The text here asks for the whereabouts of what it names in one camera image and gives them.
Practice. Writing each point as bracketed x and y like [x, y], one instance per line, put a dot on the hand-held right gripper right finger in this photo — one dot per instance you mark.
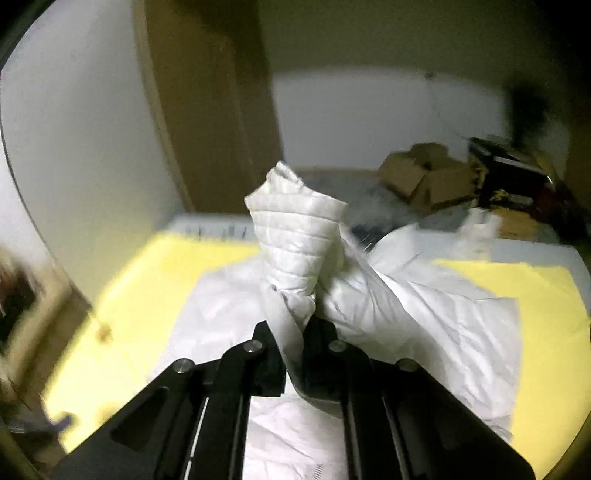
[323, 364]

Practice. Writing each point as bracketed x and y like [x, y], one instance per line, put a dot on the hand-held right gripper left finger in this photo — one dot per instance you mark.
[266, 365]

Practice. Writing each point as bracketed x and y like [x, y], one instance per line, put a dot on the white quilted jacket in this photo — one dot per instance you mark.
[295, 240]

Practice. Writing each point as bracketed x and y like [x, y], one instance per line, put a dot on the yellow mat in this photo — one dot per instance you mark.
[138, 300]

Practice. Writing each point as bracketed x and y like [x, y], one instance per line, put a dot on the crumpled white bag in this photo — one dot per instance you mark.
[480, 228]

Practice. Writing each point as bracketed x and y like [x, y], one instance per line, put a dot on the small open cardboard box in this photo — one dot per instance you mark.
[438, 189]

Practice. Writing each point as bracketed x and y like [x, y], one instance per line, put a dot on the wooden door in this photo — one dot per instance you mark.
[207, 115]

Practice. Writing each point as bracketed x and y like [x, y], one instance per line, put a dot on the black box with yellow print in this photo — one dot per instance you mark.
[512, 180]

